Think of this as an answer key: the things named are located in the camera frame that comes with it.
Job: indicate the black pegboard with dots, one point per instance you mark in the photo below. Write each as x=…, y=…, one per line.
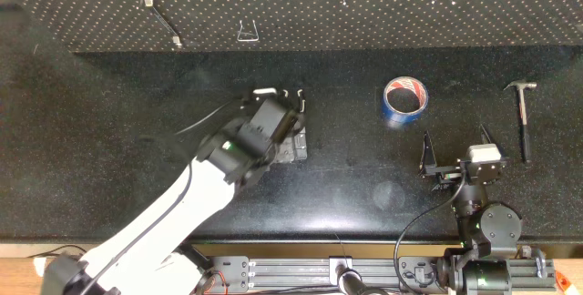
x=319, y=22

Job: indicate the pliers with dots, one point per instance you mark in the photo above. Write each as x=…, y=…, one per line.
x=301, y=102

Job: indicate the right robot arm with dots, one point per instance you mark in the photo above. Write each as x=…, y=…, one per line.
x=496, y=229

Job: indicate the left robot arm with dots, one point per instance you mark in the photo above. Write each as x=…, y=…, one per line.
x=205, y=201

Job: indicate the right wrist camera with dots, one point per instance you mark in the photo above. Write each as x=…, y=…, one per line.
x=483, y=154

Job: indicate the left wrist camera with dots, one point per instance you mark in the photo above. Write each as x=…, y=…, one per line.
x=265, y=91

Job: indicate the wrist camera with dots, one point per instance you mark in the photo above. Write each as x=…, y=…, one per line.
x=483, y=154
x=265, y=91

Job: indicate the hammer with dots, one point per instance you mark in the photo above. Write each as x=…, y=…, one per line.
x=523, y=108

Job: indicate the roll of blue tape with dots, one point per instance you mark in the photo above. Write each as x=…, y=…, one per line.
x=392, y=114

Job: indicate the wrench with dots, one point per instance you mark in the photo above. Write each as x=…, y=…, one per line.
x=164, y=23

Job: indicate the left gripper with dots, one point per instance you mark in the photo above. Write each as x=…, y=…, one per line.
x=293, y=147

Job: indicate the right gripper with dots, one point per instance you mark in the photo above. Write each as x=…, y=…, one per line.
x=444, y=172

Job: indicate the mounting rail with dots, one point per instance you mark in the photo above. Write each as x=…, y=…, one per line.
x=282, y=274

